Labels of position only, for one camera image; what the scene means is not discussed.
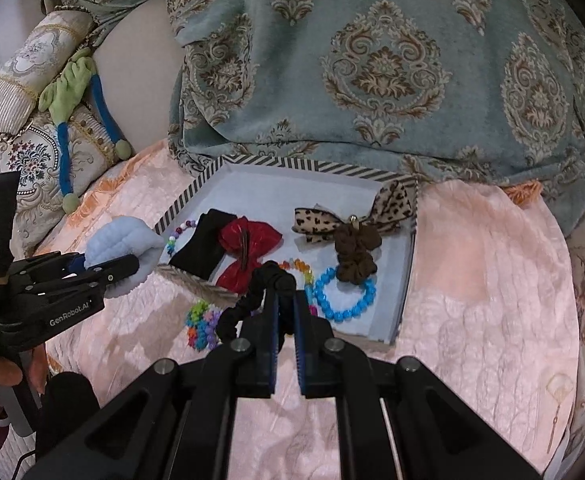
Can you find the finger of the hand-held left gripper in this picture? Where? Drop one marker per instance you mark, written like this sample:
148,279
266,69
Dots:
117,267
57,265

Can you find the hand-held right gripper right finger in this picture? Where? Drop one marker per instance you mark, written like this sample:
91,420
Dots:
300,340

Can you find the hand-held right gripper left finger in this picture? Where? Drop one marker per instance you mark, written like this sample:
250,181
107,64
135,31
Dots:
272,340

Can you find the light blue scrunchie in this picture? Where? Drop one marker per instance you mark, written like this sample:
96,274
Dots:
117,240

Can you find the black cloth pouch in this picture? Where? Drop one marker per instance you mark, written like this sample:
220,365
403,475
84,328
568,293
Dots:
202,245

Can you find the red glossy hair bow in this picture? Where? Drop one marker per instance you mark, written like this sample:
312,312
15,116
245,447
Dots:
257,237

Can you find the leopard bow brown scrunchie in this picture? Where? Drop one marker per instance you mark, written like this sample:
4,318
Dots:
357,245

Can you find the striped cardboard box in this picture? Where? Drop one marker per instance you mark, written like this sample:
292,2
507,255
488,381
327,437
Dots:
272,195

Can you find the dark cloth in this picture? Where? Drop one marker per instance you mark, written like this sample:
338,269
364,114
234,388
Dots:
67,405

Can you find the floral embroidered cushion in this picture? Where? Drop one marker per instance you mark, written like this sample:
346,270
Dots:
32,160

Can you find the white quilted sheet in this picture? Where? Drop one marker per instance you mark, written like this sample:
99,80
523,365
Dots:
20,442

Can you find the green and blue plush toy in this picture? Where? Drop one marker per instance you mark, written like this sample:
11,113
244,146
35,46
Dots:
67,90

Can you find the pink quilted bedspread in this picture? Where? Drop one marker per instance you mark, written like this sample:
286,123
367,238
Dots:
472,285

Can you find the beige headboard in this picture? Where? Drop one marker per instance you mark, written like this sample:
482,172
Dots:
142,70

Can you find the cream bolster pillow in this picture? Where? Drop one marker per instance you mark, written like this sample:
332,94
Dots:
27,60

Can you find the teal patterned blanket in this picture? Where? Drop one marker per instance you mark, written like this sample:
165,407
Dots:
372,60

